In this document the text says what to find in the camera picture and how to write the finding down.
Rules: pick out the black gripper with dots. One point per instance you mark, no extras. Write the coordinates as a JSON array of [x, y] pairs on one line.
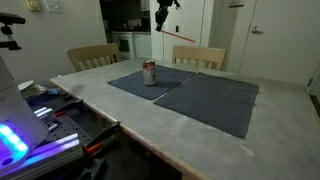
[[160, 15]]

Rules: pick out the orange red straw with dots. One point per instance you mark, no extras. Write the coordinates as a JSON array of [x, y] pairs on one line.
[[178, 36]]

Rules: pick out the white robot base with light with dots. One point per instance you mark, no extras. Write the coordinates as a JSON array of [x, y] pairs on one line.
[[20, 129]]

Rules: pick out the red and silver soda can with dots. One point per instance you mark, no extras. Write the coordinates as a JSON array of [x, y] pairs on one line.
[[149, 72]]

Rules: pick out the dark blue mat, can side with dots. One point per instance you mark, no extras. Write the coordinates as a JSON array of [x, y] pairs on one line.
[[166, 79]]

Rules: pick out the white oven appliance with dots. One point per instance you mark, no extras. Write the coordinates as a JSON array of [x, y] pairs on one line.
[[124, 40]]

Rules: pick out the wooden chair near door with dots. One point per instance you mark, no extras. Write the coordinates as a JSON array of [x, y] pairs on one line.
[[205, 57]]

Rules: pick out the wooden chair at corner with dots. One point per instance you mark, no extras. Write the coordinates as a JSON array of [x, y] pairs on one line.
[[88, 57]]

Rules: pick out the dark blue mat, far side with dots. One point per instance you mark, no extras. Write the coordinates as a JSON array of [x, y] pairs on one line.
[[215, 101]]

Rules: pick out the black orange clamp upper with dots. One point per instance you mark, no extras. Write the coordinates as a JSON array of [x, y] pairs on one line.
[[70, 105]]

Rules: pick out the black orange clamp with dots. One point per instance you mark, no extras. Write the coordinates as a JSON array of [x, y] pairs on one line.
[[70, 105], [98, 143]]

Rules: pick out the white light switch plate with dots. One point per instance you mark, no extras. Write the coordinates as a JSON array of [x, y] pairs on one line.
[[53, 6]]

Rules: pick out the white door with handle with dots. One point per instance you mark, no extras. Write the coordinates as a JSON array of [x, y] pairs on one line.
[[284, 41]]

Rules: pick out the yellow wall thermostat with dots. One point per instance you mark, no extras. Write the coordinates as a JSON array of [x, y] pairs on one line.
[[33, 5]]

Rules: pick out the camera on tripod mount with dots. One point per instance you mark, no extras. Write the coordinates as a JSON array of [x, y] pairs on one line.
[[9, 19]]

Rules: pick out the aluminium rail with purple light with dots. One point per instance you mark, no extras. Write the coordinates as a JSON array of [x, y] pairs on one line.
[[47, 158]]

